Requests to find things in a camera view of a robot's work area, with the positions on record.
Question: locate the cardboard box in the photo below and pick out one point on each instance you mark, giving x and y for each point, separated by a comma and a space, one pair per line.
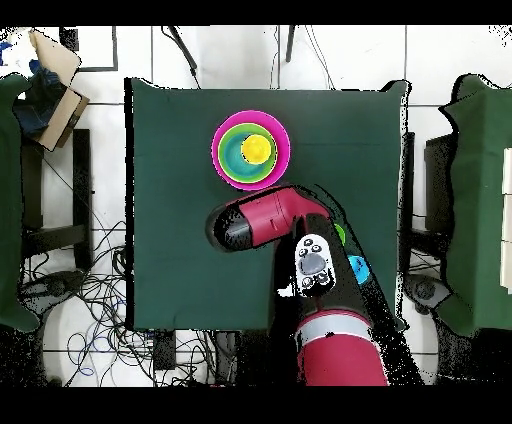
60, 116

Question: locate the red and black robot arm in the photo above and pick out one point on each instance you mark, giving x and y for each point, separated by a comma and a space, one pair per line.
336, 352

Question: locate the black square frame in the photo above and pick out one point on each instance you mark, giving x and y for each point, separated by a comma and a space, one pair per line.
100, 69

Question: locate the dark blue bowl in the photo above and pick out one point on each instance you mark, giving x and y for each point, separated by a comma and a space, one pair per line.
232, 158

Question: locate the blue cup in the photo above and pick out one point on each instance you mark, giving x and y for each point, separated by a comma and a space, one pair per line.
359, 270

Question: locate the stack of white boxes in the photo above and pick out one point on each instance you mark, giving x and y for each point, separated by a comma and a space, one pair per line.
508, 220

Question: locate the short yellow cup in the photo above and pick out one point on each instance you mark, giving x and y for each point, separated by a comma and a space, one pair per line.
256, 148

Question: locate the black bench frame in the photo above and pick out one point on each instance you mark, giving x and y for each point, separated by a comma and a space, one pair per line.
82, 180

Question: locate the dark blue cloth bag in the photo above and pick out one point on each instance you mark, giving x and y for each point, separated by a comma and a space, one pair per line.
40, 104

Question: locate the large green bowl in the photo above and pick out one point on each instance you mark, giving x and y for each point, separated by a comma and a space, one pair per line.
248, 180

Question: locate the green cloth side table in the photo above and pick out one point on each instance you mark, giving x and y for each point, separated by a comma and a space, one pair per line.
8, 200
480, 200

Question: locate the large pink bowl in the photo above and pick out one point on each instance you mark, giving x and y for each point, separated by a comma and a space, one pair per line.
250, 116

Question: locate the black chair base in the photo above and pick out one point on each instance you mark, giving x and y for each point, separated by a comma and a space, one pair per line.
426, 290
52, 286

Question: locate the green cup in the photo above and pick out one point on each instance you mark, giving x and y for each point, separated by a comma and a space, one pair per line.
340, 234

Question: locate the black tripod leg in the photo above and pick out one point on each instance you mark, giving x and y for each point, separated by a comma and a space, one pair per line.
290, 44
183, 48

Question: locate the dark green table cloth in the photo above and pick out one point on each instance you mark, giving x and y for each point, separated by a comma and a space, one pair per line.
180, 240

